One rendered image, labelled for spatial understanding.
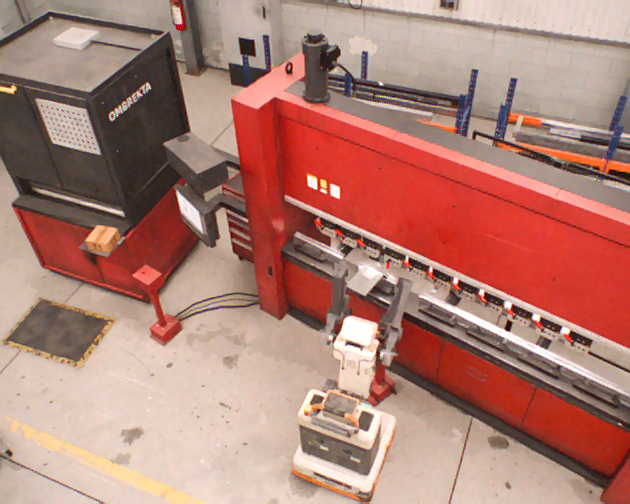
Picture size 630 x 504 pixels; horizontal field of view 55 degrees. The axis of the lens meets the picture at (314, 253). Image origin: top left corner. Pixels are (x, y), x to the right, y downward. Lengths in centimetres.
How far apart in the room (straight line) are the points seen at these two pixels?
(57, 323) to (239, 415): 210
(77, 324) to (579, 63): 631
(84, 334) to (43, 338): 38
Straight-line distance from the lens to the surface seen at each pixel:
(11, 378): 615
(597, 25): 798
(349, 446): 436
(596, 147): 571
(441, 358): 496
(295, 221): 527
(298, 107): 434
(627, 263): 383
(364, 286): 476
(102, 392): 573
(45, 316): 648
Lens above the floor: 451
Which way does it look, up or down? 45 degrees down
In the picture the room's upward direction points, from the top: 2 degrees counter-clockwise
